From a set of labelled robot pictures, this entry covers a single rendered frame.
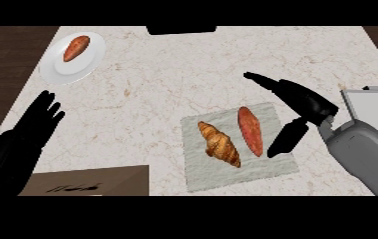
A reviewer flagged golden brown croissant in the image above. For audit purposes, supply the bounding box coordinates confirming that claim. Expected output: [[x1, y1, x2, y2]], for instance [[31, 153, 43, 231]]
[[196, 121, 242, 169]]

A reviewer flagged pale grey cloth placemat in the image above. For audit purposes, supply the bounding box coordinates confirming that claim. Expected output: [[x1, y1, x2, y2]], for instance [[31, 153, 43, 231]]
[[179, 101, 301, 194]]

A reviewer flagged black appliance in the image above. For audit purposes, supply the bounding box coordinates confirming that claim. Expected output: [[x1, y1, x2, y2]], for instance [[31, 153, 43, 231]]
[[146, 25, 219, 36]]

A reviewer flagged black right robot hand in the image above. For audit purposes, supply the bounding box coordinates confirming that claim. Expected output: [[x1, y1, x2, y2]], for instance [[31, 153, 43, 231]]
[[242, 71, 341, 159]]

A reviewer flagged long orange sweet potato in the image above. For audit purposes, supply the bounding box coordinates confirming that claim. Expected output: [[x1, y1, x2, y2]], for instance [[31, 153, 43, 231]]
[[236, 106, 264, 158]]

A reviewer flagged small orange sweet potato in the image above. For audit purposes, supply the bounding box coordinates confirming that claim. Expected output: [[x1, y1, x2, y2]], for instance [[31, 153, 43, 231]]
[[62, 35, 92, 63]]

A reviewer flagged white round plate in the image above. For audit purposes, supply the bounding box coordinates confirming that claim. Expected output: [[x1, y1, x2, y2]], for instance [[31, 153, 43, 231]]
[[39, 31, 108, 86]]

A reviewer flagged brown wooden box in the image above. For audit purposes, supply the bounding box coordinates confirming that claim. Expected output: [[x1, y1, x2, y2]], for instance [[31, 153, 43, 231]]
[[18, 164, 151, 197]]

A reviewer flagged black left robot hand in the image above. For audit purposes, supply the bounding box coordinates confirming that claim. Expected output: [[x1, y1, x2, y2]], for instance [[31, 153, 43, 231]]
[[0, 89, 67, 197]]

